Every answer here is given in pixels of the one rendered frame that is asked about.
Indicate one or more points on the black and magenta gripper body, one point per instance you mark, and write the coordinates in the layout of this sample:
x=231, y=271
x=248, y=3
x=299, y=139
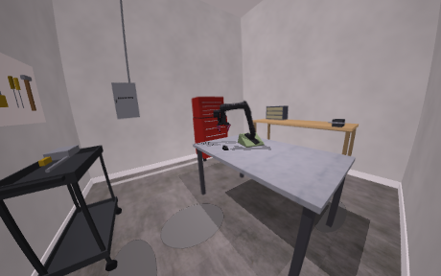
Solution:
x=223, y=122

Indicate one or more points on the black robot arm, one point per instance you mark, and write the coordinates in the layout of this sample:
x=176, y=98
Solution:
x=230, y=106

